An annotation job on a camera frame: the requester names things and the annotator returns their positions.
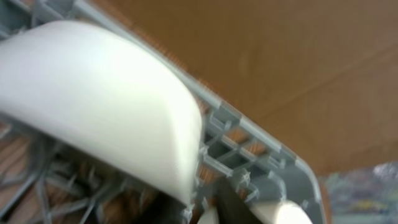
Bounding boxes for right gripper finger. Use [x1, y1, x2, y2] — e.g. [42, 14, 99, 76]
[216, 177, 262, 224]

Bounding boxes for grey-white bowl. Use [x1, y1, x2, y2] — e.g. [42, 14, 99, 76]
[1, 21, 203, 204]

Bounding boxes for grey dishwasher rack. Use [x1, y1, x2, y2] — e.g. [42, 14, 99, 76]
[1, 1, 326, 223]

